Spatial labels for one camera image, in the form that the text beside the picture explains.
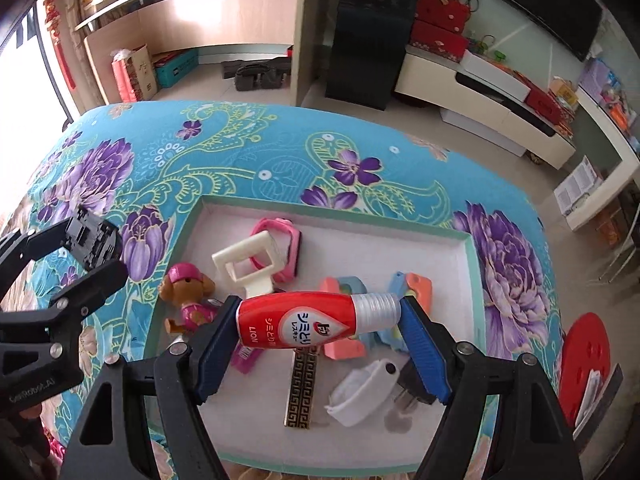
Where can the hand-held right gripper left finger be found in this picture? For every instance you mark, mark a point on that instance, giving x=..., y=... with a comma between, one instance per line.
x=215, y=355

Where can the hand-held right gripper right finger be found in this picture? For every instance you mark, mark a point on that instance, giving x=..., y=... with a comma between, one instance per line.
x=425, y=355

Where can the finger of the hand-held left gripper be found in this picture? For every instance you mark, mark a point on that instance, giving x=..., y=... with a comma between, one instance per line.
x=45, y=245
x=90, y=290

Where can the pink package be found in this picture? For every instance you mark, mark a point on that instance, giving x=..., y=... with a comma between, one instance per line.
x=245, y=360

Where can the black toy car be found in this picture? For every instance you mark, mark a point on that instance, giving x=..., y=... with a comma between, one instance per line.
x=97, y=242

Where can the brown dog toy figure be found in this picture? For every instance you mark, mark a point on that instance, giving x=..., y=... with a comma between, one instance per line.
x=187, y=295

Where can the orange plastic clip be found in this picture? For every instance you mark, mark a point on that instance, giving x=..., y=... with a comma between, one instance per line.
x=420, y=287

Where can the white square plastic case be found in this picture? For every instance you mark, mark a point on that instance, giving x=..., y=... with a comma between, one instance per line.
x=360, y=390

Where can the white phone stand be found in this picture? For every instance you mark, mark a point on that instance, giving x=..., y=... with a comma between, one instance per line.
x=262, y=287

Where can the red stain remover bottle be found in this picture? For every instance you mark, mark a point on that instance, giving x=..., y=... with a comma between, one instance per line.
x=300, y=322

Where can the gold patterned lighter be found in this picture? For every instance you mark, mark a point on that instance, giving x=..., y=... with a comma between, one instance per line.
x=302, y=395

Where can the teal shallow cardboard tray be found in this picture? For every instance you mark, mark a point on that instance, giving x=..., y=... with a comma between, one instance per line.
x=380, y=240

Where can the pink wrist watch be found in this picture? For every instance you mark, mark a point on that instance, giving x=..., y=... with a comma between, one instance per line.
x=295, y=240

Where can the red round stool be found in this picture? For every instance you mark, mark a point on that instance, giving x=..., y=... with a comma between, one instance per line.
x=585, y=345

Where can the black smartphone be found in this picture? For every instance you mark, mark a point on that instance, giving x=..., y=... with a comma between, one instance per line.
x=611, y=395

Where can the brown paper bag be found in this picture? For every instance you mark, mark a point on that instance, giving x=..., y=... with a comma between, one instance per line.
x=142, y=72

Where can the teal storage box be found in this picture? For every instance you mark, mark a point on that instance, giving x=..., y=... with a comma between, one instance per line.
x=175, y=67

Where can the red hanging ornament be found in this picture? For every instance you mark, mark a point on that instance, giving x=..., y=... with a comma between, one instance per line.
x=55, y=25

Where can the orange carton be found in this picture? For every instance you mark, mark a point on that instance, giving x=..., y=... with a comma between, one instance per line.
x=607, y=222

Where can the white printed carton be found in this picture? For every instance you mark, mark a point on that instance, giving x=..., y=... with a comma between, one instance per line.
x=575, y=185

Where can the white desk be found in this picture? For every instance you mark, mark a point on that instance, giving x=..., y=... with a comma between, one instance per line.
x=612, y=170

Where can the black bag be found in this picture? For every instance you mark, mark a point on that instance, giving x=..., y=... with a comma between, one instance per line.
x=260, y=75

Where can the cream television stand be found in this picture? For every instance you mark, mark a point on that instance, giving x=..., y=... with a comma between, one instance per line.
x=430, y=80

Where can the red flat boxes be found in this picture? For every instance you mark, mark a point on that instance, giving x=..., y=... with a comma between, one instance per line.
x=542, y=102

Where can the white flat box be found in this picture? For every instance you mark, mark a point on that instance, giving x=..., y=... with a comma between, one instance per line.
x=492, y=72

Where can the wooden shelf unit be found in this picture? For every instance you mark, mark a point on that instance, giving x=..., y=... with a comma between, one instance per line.
x=225, y=15

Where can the black tall cabinet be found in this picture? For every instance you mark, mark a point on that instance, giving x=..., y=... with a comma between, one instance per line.
x=367, y=50

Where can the red gift box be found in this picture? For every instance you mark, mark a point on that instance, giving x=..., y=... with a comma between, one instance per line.
x=437, y=42

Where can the red handbag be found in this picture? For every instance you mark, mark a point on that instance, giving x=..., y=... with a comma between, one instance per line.
x=440, y=10

